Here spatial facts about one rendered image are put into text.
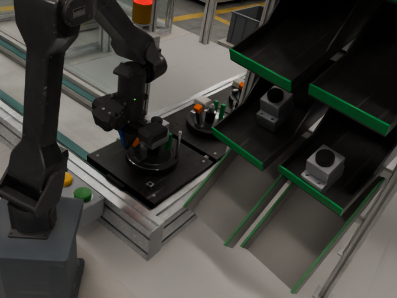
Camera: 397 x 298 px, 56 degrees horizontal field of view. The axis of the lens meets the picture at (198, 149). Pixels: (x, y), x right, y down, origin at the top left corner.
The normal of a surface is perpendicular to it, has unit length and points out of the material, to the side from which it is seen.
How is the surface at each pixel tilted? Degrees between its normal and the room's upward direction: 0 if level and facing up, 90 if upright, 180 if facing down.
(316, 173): 115
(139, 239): 90
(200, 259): 0
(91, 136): 0
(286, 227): 45
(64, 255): 0
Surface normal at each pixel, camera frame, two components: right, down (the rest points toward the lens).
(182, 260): 0.17, -0.80
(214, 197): -0.40, -0.36
